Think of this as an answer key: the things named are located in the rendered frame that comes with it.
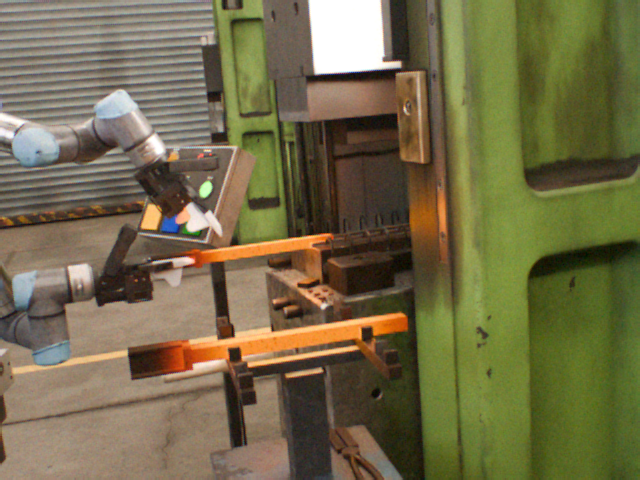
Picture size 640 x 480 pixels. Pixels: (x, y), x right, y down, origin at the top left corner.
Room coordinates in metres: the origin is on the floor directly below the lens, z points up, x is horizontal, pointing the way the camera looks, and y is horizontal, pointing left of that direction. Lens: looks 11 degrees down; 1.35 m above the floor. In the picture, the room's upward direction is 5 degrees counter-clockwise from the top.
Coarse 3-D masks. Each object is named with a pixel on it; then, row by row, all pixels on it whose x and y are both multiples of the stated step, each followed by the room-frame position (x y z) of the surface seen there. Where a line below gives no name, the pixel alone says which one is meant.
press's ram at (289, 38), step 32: (288, 0) 1.70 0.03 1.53; (320, 0) 1.60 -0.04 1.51; (352, 0) 1.62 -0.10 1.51; (288, 32) 1.71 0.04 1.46; (320, 32) 1.60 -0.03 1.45; (352, 32) 1.62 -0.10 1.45; (288, 64) 1.73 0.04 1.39; (320, 64) 1.60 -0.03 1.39; (352, 64) 1.62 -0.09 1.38; (384, 64) 1.65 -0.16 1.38
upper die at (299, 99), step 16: (288, 80) 1.74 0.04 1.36; (304, 80) 1.65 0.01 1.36; (320, 80) 1.65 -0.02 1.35; (336, 80) 1.66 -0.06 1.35; (352, 80) 1.67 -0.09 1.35; (368, 80) 1.69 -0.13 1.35; (384, 80) 1.70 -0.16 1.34; (288, 96) 1.75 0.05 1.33; (304, 96) 1.65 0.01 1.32; (320, 96) 1.65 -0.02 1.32; (336, 96) 1.66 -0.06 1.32; (352, 96) 1.67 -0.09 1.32; (368, 96) 1.69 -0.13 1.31; (384, 96) 1.70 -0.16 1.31; (288, 112) 1.76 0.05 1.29; (304, 112) 1.66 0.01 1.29; (320, 112) 1.65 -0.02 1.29; (336, 112) 1.66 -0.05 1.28; (352, 112) 1.67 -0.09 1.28; (368, 112) 1.69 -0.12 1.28; (384, 112) 1.70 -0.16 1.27
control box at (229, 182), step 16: (224, 160) 2.10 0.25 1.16; (240, 160) 2.10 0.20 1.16; (192, 176) 2.17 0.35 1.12; (208, 176) 2.12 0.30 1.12; (224, 176) 2.07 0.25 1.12; (240, 176) 2.10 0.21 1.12; (224, 192) 2.05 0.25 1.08; (240, 192) 2.09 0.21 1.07; (144, 208) 2.25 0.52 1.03; (208, 208) 2.05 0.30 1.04; (224, 208) 2.05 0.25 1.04; (240, 208) 2.09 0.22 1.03; (160, 224) 2.17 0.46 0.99; (224, 224) 2.04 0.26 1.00; (160, 240) 2.20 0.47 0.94; (176, 240) 2.10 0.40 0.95; (192, 240) 2.04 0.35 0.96; (208, 240) 2.00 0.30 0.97; (224, 240) 2.04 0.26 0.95
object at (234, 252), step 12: (288, 240) 1.69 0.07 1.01; (300, 240) 1.69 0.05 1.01; (312, 240) 1.70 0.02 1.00; (324, 240) 1.71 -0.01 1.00; (180, 252) 1.61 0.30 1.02; (192, 252) 1.61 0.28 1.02; (204, 252) 1.62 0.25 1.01; (216, 252) 1.62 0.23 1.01; (228, 252) 1.63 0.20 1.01; (240, 252) 1.64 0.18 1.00; (252, 252) 1.65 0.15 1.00; (264, 252) 1.66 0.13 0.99; (276, 252) 1.67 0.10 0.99; (192, 264) 1.60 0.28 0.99
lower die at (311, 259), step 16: (400, 224) 1.88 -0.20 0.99; (336, 240) 1.70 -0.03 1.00; (352, 240) 1.72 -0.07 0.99; (368, 240) 1.71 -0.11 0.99; (384, 240) 1.69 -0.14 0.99; (400, 240) 1.71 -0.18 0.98; (304, 256) 1.73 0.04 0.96; (320, 256) 1.64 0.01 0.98; (336, 256) 1.65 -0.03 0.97; (320, 272) 1.64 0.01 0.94
